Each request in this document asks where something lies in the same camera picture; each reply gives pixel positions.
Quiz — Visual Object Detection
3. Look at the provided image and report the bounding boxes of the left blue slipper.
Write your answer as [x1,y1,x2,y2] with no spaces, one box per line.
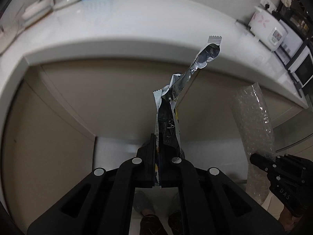
[133,190,156,216]

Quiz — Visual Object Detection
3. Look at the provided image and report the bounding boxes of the black metal rack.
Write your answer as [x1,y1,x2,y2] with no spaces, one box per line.
[276,0,313,74]

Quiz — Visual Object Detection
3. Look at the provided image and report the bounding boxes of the yellow silver snack wrapper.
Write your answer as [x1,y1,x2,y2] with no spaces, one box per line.
[153,36,222,186]

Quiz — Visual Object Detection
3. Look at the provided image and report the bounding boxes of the stacked white bowls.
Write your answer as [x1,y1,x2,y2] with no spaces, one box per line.
[22,0,54,28]

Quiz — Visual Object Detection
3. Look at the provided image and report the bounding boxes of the person's right hand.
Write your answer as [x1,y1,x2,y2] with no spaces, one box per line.
[279,207,302,233]

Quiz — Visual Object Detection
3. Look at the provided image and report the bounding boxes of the right wall socket pair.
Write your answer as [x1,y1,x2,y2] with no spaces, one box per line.
[259,0,277,13]

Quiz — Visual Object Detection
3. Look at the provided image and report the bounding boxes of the white pink rice cooker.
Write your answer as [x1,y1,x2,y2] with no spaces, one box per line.
[248,6,288,52]

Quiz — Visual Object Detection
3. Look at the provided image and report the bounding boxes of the white microwave oven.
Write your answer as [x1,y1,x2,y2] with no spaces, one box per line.
[275,20,312,89]

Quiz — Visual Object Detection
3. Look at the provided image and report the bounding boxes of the clear bubble wrap sheet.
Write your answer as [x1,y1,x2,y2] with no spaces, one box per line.
[230,83,275,205]

